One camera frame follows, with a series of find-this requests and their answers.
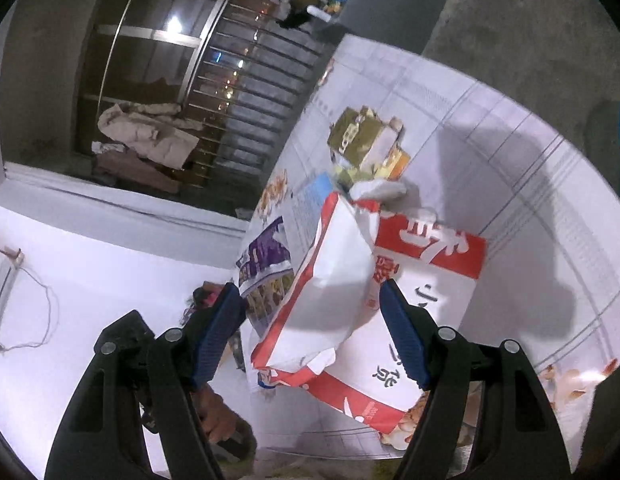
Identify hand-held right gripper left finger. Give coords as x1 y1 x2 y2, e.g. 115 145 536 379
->
44 282 248 480

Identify black cloth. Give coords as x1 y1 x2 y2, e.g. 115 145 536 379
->
277 7 313 30

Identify blue and white leaflet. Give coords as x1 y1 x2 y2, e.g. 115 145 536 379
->
282 172 341 261

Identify metal balcony railing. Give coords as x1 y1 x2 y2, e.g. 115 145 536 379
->
182 0 335 191

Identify person's left hand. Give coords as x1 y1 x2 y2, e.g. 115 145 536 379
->
192 390 255 461

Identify thin wire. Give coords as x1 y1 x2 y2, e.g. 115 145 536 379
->
0 247 58 356

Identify brown cloth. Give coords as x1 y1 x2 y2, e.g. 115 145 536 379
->
92 152 181 193

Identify red and white paper bag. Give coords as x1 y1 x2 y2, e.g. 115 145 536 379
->
250 192 488 436

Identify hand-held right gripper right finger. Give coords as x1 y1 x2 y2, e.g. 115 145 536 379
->
380 280 573 480

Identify dark grey cabinet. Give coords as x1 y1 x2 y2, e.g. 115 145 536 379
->
335 0 448 56

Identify olive green carton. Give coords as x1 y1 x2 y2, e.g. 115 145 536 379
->
327 106 391 168

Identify pink plastic bag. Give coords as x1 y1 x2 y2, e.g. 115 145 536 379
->
182 282 225 331

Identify crumpled white tissue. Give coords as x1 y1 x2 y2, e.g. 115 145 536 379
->
350 178 408 204

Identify white and orange carton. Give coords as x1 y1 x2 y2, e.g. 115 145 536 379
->
362 119 411 181

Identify beige padded jacket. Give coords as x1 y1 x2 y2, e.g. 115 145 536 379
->
97 102 201 171

